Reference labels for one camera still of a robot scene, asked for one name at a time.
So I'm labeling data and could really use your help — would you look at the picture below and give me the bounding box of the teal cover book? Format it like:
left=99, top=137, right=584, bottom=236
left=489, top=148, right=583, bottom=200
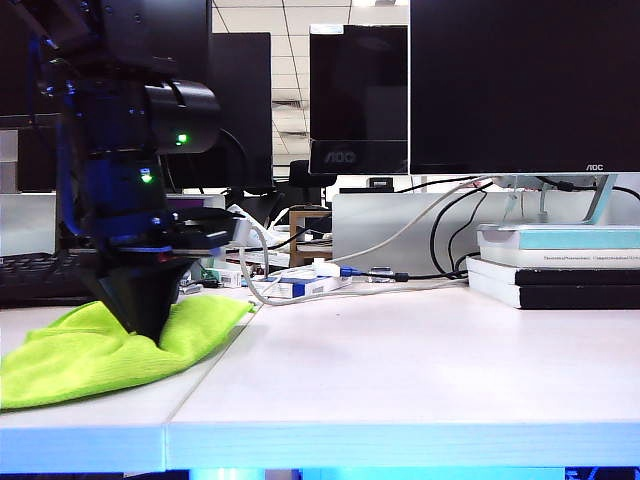
left=475, top=223, right=640, bottom=252

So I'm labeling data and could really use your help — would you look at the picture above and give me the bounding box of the large white-framed AOC monitor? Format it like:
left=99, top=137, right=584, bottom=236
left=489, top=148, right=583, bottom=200
left=408, top=0, right=640, bottom=226

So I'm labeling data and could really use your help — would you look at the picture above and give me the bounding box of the small green and white box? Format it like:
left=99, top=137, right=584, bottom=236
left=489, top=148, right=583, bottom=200
left=199, top=259, right=243, bottom=289

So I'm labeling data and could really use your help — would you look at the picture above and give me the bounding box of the small black AOC monitor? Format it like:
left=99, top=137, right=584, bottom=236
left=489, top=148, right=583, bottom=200
left=307, top=23, right=410, bottom=177

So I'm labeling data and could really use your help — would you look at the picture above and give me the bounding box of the lime green microfiber rag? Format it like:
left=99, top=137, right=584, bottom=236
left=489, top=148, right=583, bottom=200
left=0, top=293, right=259, bottom=412

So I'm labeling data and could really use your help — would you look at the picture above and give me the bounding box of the white crumpled paper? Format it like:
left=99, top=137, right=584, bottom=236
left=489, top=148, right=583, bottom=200
left=227, top=203, right=278, bottom=247

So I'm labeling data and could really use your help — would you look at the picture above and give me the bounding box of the narrow silver desk partition panel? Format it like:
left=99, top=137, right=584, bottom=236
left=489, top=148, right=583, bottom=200
left=0, top=192, right=57, bottom=257

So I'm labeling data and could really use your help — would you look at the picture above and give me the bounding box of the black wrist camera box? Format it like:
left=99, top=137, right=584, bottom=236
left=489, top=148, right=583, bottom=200
left=172, top=206, right=242, bottom=250

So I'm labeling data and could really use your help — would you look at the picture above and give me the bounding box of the black cable with ferrite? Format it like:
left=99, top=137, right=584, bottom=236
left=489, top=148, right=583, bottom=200
left=367, top=268, right=470, bottom=283

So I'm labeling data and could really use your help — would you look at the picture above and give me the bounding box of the blue and white carton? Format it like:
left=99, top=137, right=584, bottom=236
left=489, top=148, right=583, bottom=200
left=249, top=273, right=354, bottom=301

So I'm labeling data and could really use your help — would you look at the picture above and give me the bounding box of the black arched cable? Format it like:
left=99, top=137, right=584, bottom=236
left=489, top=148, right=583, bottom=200
left=218, top=126, right=250, bottom=195

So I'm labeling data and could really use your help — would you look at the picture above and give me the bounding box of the white video adapter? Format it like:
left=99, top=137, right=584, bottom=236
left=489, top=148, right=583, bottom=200
left=311, top=256, right=343, bottom=278

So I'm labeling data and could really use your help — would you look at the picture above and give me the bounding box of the black office chair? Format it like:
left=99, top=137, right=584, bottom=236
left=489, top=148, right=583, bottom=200
left=288, top=159, right=339, bottom=202

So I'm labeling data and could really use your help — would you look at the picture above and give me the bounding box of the grey looped cable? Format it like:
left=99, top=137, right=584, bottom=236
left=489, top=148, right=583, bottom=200
left=238, top=224, right=470, bottom=308

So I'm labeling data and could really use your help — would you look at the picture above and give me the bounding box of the white book with printed spine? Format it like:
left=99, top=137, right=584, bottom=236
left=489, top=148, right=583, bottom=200
left=478, top=246, right=640, bottom=272

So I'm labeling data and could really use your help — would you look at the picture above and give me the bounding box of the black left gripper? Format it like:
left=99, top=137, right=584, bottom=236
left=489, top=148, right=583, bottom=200
left=91, top=208, right=225, bottom=347

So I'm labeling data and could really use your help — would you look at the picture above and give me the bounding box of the white video cable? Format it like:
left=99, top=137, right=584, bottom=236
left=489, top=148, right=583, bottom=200
left=327, top=175, right=497, bottom=266

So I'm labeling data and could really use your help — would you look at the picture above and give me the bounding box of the plain black monitor back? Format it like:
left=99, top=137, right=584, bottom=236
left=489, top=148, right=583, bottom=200
left=208, top=32, right=275, bottom=194

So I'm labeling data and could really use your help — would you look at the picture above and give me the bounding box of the small wooden shelf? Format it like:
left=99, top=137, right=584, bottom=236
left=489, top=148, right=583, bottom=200
left=288, top=208, right=335, bottom=269

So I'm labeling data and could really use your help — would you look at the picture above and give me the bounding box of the thin black cable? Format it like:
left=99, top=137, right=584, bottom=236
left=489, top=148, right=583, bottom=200
left=445, top=190, right=489, bottom=277
left=429, top=181, right=495, bottom=280

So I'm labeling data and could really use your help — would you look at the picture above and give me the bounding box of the black computer keyboard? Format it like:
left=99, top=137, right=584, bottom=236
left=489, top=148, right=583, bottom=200
left=0, top=249, right=101, bottom=307

